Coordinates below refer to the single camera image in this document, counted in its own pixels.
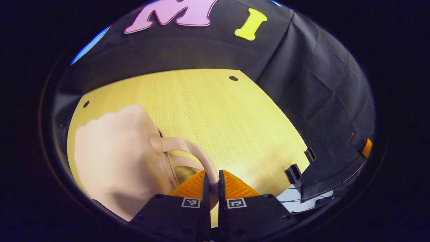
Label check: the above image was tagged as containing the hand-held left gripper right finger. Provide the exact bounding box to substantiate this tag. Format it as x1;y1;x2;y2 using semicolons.
218;169;299;241

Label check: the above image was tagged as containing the black backdrop cloth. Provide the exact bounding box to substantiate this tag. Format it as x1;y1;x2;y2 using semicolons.
52;0;377;202

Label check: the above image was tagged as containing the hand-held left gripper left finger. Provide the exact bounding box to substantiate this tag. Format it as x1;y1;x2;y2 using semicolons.
129;169;212;242

